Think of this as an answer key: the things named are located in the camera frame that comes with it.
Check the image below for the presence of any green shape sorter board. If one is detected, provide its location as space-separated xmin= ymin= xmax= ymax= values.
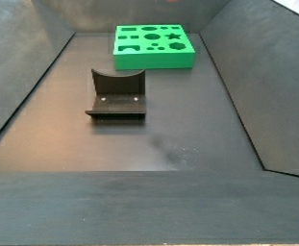
xmin=113 ymin=24 xmax=195 ymax=70

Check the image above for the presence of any black curved holder stand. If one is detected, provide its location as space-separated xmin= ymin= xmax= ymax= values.
xmin=84 ymin=69 xmax=147 ymax=117

